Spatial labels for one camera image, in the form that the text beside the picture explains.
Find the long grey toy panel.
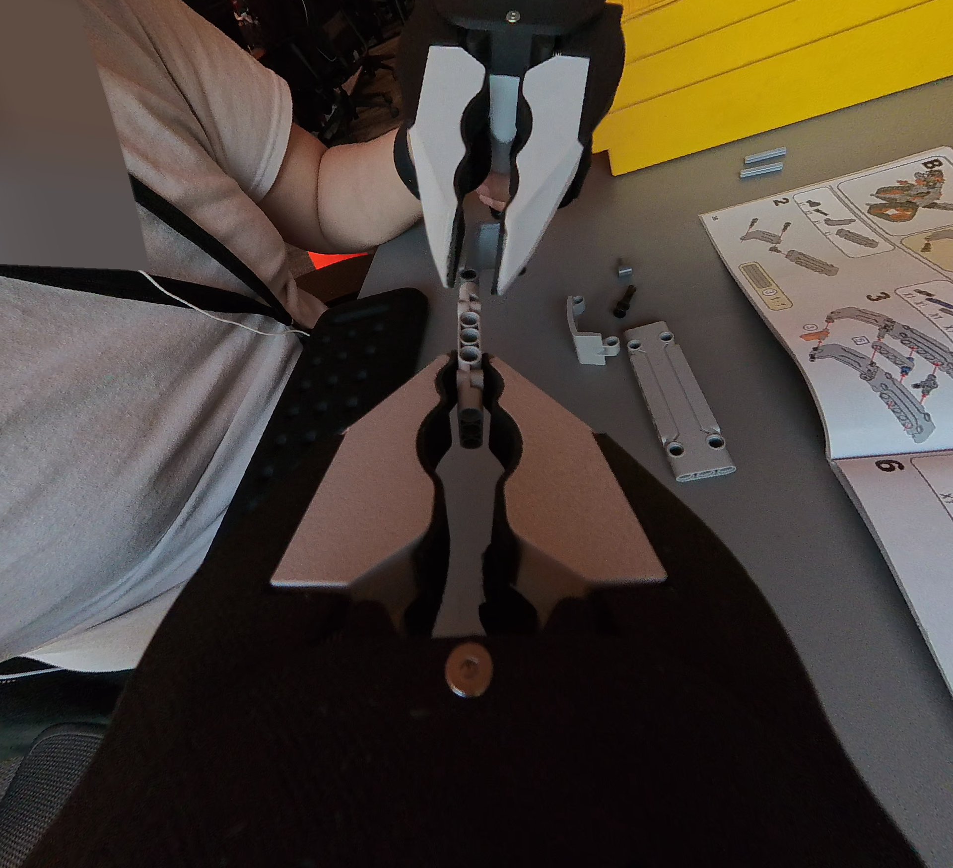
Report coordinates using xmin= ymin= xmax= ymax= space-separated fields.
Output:
xmin=624 ymin=321 xmax=738 ymax=483

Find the grey desk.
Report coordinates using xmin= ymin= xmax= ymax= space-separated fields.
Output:
xmin=357 ymin=82 xmax=953 ymax=868

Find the grey toy beam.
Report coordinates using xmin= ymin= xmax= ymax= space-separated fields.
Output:
xmin=454 ymin=269 xmax=486 ymax=403

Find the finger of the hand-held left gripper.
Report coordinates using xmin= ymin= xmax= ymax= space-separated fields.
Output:
xmin=491 ymin=55 xmax=593 ymax=297
xmin=408 ymin=45 xmax=490 ymax=290

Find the white instruction booklet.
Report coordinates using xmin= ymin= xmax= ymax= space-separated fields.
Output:
xmin=700 ymin=147 xmax=953 ymax=698

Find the black lanyard strap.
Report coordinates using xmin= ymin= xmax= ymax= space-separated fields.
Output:
xmin=0 ymin=176 xmax=314 ymax=333

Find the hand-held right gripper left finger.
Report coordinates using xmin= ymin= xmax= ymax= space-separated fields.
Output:
xmin=270 ymin=353 xmax=455 ymax=634

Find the thin white cord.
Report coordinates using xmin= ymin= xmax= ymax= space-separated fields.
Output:
xmin=137 ymin=271 xmax=310 ymax=340

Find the person's left forearm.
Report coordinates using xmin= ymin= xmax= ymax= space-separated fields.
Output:
xmin=261 ymin=122 xmax=425 ymax=255

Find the curved grey toy panel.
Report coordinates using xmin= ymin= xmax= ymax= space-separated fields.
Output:
xmin=566 ymin=295 xmax=620 ymax=368

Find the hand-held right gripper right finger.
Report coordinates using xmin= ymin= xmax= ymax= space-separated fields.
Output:
xmin=480 ymin=353 xmax=667 ymax=634

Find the short grey toy panel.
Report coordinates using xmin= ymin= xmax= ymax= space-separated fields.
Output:
xmin=465 ymin=216 xmax=507 ymax=273

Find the black perforated pad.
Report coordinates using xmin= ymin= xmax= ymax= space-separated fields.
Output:
xmin=253 ymin=287 xmax=429 ymax=512

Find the yellow storage bin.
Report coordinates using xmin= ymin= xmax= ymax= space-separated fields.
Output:
xmin=592 ymin=0 xmax=953 ymax=177

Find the person's torso in light shirt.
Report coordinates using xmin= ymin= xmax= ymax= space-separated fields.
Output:
xmin=0 ymin=0 xmax=329 ymax=675

